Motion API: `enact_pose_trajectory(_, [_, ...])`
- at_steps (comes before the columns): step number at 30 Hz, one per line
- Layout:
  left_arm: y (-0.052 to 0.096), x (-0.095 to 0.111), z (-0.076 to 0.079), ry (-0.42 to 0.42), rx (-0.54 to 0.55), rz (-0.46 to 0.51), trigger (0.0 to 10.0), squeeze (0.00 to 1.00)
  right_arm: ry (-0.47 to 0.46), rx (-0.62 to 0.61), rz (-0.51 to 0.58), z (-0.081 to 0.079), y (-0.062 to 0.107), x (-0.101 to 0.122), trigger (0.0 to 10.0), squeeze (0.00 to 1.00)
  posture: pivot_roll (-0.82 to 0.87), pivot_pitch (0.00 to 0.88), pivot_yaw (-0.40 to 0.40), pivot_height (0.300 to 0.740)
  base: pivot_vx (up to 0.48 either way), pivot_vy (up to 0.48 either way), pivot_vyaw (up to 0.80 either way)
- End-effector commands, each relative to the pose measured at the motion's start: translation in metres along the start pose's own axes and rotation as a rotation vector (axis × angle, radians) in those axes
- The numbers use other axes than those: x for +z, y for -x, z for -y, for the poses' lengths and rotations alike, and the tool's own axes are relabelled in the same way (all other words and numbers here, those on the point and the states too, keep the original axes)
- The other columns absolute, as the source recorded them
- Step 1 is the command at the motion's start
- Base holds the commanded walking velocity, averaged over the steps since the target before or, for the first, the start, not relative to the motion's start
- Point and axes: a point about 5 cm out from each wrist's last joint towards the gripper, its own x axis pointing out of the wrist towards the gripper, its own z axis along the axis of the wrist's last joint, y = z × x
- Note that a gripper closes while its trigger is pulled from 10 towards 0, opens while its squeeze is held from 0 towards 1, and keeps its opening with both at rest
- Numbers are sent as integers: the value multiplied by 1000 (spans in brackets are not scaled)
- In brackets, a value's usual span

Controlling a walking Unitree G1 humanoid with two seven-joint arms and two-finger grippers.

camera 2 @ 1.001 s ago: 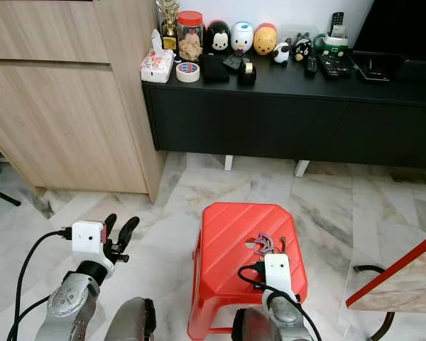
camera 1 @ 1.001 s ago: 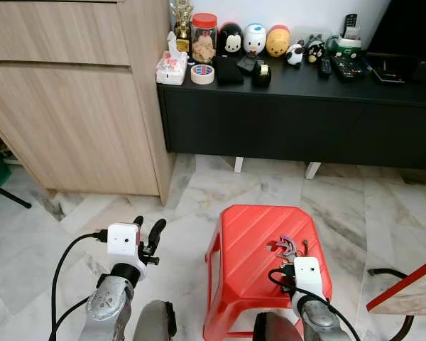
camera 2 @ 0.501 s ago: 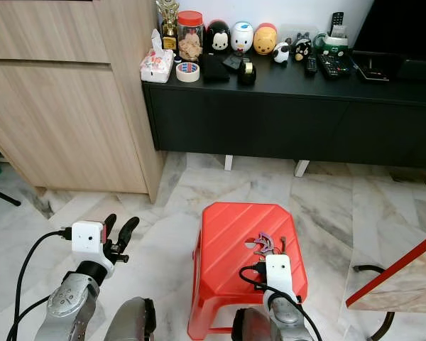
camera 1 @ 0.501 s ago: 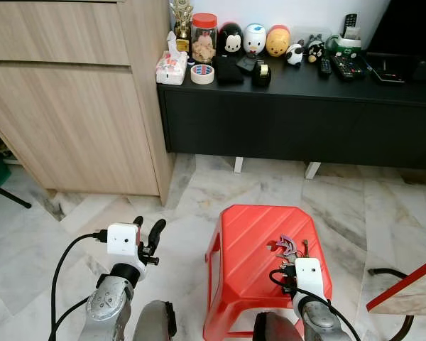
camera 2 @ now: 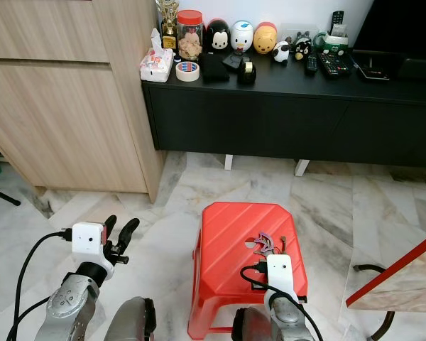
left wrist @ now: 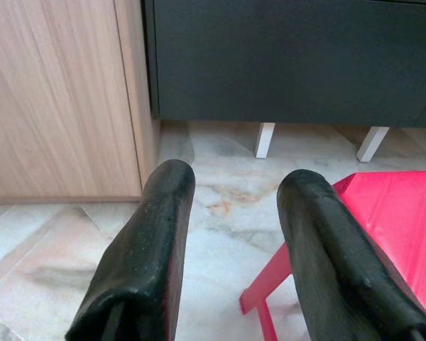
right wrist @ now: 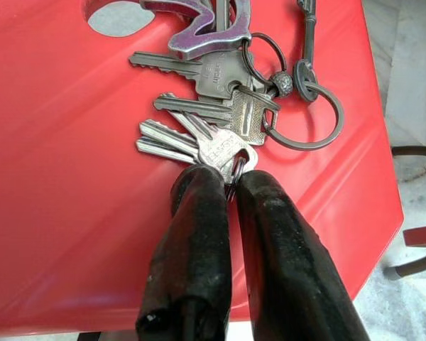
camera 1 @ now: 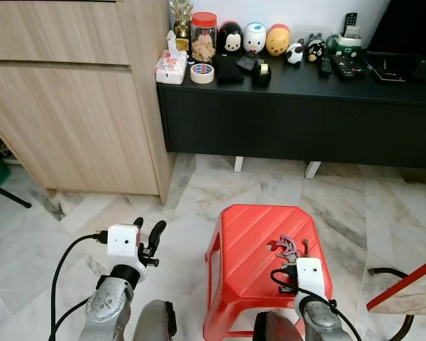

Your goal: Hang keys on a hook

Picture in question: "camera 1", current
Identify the light wooden cabinet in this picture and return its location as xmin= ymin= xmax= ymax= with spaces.
xmin=0 ymin=0 xmax=175 ymax=207

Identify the folded black cloth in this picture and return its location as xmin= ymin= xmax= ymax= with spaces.
xmin=212 ymin=55 xmax=246 ymax=85

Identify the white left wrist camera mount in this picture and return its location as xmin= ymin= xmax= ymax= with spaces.
xmin=106 ymin=224 xmax=143 ymax=268

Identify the black mouse plush toy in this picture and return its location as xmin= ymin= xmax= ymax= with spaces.
xmin=217 ymin=21 xmax=244 ymax=58

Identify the flat black box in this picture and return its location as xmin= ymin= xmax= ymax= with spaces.
xmin=365 ymin=50 xmax=420 ymax=83

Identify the small gold trophy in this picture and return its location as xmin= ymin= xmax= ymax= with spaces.
xmin=168 ymin=0 xmax=195 ymax=55

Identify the white duck plush toy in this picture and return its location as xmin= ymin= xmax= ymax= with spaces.
xmin=242 ymin=22 xmax=268 ymax=57

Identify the silver brass key bunch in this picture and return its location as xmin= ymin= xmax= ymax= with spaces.
xmin=267 ymin=234 xmax=310 ymax=264

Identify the red plastic stool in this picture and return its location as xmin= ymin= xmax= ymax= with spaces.
xmin=202 ymin=204 xmax=335 ymax=341

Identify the thin black rod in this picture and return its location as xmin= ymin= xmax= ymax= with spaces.
xmin=0 ymin=180 xmax=33 ymax=210

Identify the white tape roll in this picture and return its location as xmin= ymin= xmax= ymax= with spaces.
xmin=190 ymin=62 xmax=216 ymax=85

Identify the grey right robot leg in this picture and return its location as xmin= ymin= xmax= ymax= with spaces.
xmin=251 ymin=312 xmax=303 ymax=341

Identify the green white holder cup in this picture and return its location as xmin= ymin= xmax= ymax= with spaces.
xmin=333 ymin=31 xmax=365 ymax=58

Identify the black TV console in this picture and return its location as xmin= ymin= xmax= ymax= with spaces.
xmin=156 ymin=48 xmax=426 ymax=172

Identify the slim black remote control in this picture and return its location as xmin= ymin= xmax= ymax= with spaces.
xmin=344 ymin=12 xmax=359 ymax=33

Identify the pink white tissue pack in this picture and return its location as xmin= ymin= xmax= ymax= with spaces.
xmin=154 ymin=31 xmax=190 ymax=85

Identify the small black grey object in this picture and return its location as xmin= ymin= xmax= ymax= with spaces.
xmin=237 ymin=55 xmax=261 ymax=72

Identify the clear jar red lid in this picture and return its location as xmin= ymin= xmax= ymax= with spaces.
xmin=190 ymin=11 xmax=219 ymax=64

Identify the small black remote control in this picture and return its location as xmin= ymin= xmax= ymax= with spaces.
xmin=319 ymin=55 xmax=334 ymax=76

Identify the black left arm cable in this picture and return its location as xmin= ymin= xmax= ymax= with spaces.
xmin=49 ymin=230 xmax=109 ymax=341

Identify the marble pattern table top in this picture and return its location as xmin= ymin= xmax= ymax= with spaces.
xmin=366 ymin=254 xmax=426 ymax=318

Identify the small black white figurine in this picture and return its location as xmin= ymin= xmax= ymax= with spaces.
xmin=283 ymin=42 xmax=305 ymax=67

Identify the black metal table leg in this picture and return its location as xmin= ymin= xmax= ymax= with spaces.
xmin=368 ymin=266 xmax=417 ymax=341

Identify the large black remote control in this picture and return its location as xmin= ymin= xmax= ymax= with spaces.
xmin=332 ymin=53 xmax=367 ymax=80

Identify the black tape dispenser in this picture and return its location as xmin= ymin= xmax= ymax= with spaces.
xmin=251 ymin=60 xmax=273 ymax=88

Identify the yellow bear plush toy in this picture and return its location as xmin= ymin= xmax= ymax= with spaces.
xmin=264 ymin=23 xmax=292 ymax=57

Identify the black television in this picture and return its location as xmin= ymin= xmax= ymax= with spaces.
xmin=368 ymin=0 xmax=426 ymax=55

